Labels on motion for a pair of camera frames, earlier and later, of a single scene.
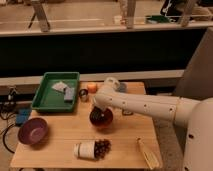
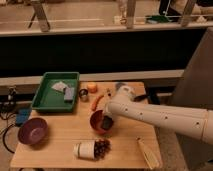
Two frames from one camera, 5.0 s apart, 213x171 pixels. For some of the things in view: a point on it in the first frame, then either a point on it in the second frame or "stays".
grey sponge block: (69, 93) stays
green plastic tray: (52, 100) stays
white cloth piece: (60, 86) stays
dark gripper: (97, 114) → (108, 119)
